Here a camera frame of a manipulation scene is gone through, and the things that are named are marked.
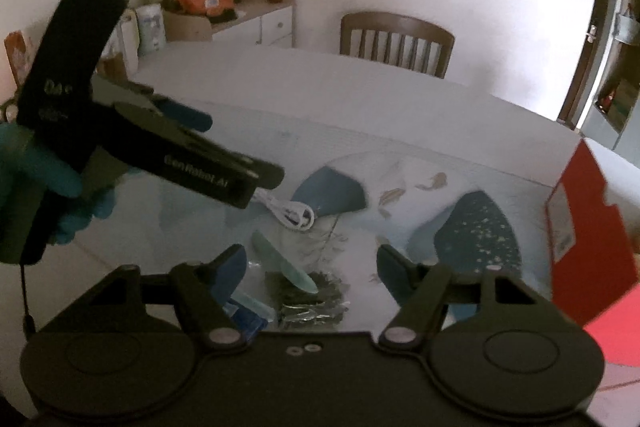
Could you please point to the white desktop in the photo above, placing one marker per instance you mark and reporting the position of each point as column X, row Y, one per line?
column 350, row 97

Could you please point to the wooden slat-back chair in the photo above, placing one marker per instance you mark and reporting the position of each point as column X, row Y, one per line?
column 395, row 37

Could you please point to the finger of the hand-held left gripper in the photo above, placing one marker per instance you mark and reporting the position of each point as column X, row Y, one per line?
column 210, row 172
column 192, row 119

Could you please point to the white drawer cabinet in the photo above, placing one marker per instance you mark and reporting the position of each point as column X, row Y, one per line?
column 270, row 24

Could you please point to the brown wooden door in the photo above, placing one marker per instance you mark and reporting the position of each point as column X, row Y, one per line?
column 585, row 47

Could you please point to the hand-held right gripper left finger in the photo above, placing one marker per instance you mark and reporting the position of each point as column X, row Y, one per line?
column 231, row 269

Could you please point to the orange printed packet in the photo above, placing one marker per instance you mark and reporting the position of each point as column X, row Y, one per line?
column 17, row 54

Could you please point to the red and white cardboard box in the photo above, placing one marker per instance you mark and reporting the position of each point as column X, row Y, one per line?
column 590, row 247

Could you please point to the dark foil packet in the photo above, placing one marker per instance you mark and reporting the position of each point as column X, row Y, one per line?
column 320, row 302

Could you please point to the blue packet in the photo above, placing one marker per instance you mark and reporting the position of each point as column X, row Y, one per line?
column 246, row 322

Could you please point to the grey wall cabinet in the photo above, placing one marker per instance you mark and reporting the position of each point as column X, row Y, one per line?
column 620, row 107

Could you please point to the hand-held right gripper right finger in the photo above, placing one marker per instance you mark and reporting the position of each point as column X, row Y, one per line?
column 392, row 269

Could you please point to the light blue plastic strip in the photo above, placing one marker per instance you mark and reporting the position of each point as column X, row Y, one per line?
column 255, row 304

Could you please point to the blue whale printed table mat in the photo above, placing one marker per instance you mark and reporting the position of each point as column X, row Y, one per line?
column 430, row 207

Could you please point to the grey hanging bag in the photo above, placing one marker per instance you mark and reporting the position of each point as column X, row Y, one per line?
column 629, row 27

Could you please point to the person's left hand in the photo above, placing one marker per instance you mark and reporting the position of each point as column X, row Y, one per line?
column 55, row 172

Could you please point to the white blue-print packet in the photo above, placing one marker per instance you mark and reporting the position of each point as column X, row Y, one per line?
column 151, row 29

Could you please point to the small cardboard box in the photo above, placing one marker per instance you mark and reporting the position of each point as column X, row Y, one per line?
column 187, row 26

